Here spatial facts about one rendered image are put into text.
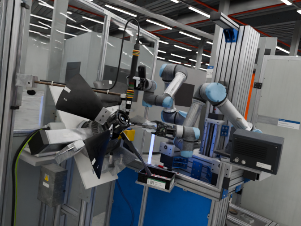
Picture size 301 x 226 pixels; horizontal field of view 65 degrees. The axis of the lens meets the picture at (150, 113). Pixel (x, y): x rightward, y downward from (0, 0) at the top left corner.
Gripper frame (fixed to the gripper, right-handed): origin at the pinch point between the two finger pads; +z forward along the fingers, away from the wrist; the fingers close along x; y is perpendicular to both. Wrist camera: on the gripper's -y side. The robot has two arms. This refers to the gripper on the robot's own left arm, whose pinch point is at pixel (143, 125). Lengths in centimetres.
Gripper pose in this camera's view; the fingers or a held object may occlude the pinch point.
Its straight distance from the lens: 152.3
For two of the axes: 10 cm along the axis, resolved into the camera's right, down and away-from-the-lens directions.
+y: 0.4, 2.0, -9.8
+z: -9.9, -1.3, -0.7
